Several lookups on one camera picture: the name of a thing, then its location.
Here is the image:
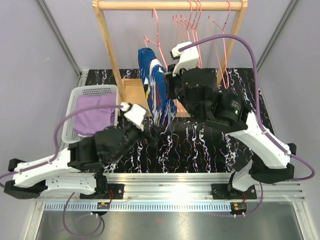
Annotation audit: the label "blue patterned trousers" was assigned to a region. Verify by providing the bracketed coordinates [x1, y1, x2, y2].
[138, 47, 177, 133]

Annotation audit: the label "pink wire hanger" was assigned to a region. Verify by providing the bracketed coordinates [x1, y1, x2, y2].
[143, 8, 167, 68]
[172, 0, 193, 43]
[186, 0, 203, 68]
[207, 0, 231, 90]

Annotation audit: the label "purple trousers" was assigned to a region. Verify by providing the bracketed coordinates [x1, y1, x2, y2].
[73, 93, 117, 137]

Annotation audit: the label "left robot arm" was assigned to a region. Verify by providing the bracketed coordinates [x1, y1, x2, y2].
[3, 123, 161, 200]

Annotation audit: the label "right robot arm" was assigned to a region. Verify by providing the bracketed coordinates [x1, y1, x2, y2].
[164, 64, 297, 200]

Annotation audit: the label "wooden clothes rack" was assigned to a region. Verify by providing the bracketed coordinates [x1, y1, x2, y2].
[92, 0, 248, 108]

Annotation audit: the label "white plastic basket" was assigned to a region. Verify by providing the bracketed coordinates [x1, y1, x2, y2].
[61, 84, 119, 144]

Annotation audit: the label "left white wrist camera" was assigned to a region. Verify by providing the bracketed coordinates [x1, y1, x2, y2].
[120, 102, 148, 132]

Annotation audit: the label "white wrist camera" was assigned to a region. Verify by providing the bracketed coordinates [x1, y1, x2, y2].
[169, 41, 200, 77]
[120, 102, 148, 132]

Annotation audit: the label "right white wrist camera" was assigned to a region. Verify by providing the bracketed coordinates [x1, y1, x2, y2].
[169, 41, 200, 77]

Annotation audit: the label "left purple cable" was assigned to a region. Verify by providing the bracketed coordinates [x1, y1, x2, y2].
[0, 103, 126, 237]

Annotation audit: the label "aluminium rail frame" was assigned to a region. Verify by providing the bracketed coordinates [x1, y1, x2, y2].
[33, 171, 307, 203]

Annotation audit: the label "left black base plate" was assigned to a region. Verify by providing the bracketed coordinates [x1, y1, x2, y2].
[79, 183, 125, 200]

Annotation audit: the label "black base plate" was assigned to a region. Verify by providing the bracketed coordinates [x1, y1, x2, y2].
[210, 183, 258, 200]
[79, 183, 125, 200]

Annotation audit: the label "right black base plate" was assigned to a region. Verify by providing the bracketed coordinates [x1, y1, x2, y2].
[210, 183, 258, 200]

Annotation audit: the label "white slotted cable duct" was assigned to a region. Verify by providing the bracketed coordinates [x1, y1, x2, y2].
[44, 201, 246, 212]

